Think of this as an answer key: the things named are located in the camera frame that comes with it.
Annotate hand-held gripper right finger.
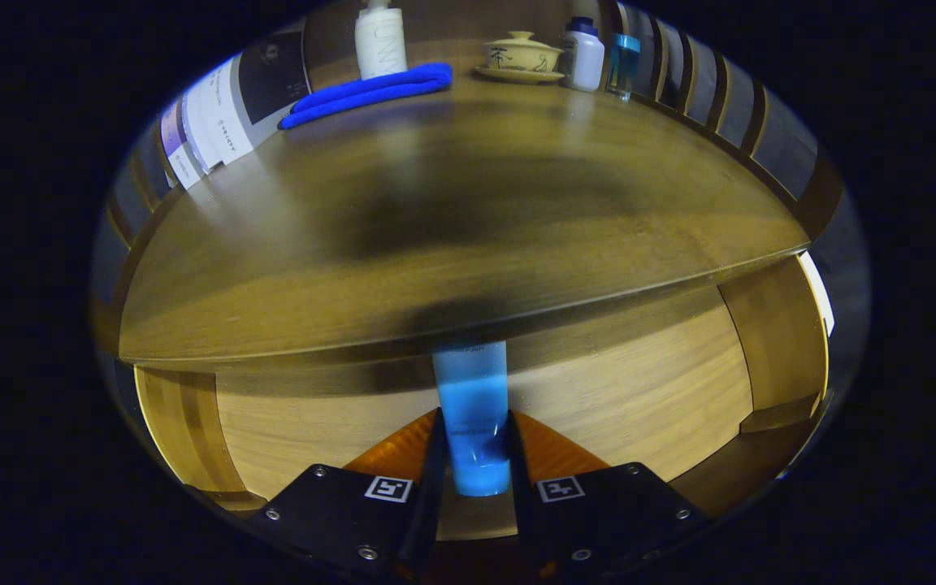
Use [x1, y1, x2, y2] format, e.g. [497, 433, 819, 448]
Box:
[505, 409, 713, 582]

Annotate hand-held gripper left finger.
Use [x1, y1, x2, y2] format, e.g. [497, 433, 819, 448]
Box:
[245, 409, 450, 582]

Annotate blue squeeze tube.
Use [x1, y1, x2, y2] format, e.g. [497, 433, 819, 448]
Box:
[433, 341, 512, 497]

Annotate wooden countertop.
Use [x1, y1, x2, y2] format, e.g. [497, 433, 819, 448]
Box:
[119, 41, 810, 362]

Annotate wooden cabinet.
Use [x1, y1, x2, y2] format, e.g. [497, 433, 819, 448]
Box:
[90, 0, 847, 541]

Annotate thin white book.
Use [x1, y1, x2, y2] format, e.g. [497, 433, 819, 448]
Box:
[171, 96, 213, 184]

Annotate purple book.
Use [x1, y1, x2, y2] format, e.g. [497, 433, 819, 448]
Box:
[159, 104, 193, 189]

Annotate thick white book with portrait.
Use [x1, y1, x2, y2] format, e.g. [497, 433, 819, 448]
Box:
[184, 32, 312, 173]

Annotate blue folded cloth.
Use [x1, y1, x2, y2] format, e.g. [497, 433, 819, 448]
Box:
[278, 63, 453, 131]

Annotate clear blue bottle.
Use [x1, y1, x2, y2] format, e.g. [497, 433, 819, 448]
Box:
[606, 32, 642, 102]

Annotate beige saucer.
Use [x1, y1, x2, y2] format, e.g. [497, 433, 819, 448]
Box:
[474, 65, 566, 85]

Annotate white bottle with blue cap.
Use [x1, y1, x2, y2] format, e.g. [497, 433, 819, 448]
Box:
[559, 16, 605, 93]

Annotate beige lidded tea cup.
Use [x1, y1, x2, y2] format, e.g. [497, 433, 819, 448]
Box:
[484, 31, 563, 72]

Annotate white pump bottle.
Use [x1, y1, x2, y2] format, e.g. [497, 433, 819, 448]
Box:
[354, 0, 409, 80]

